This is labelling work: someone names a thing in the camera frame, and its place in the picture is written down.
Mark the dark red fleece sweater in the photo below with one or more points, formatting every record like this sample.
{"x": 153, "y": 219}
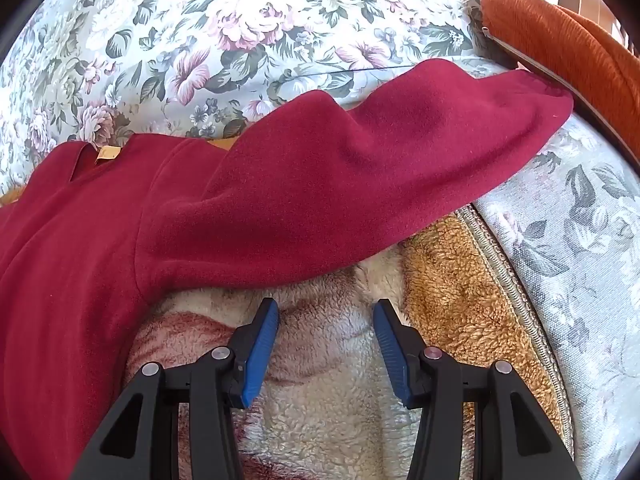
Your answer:
{"x": 240, "y": 200}

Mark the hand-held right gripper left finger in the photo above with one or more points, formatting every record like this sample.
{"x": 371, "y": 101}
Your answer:
{"x": 261, "y": 355}

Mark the orange and cream fleece blanket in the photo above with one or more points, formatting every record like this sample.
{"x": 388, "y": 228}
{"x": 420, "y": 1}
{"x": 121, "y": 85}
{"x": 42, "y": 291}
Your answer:
{"x": 350, "y": 390}

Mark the floral upholstered sofa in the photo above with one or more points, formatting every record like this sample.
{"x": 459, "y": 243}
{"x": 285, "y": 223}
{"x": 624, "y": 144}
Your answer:
{"x": 240, "y": 35}

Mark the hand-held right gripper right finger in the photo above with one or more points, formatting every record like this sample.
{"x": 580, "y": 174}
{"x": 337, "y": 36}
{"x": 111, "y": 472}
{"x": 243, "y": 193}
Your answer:
{"x": 391, "y": 355}

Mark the orange ribbed cushion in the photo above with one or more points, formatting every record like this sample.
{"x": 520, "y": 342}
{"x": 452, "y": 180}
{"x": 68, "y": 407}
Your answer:
{"x": 560, "y": 45}

